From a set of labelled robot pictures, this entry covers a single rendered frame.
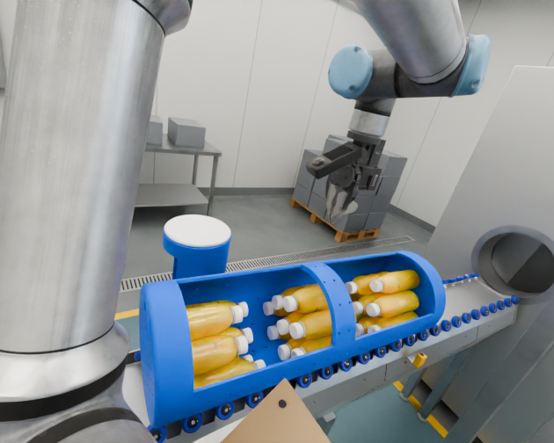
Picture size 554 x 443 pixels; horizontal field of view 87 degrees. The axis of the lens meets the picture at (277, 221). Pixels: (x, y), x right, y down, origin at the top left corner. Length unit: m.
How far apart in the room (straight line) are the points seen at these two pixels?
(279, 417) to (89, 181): 0.30
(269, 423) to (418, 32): 0.43
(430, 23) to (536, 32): 5.06
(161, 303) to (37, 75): 0.46
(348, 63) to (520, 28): 5.02
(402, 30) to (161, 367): 0.58
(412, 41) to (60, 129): 0.32
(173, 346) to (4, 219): 0.41
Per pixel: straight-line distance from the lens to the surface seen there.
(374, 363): 1.08
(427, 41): 0.38
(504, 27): 5.58
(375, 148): 0.68
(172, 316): 0.60
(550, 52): 5.27
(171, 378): 0.60
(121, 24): 0.24
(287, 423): 0.38
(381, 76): 0.52
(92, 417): 0.26
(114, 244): 0.24
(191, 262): 1.22
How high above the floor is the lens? 1.64
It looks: 24 degrees down
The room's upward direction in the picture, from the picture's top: 13 degrees clockwise
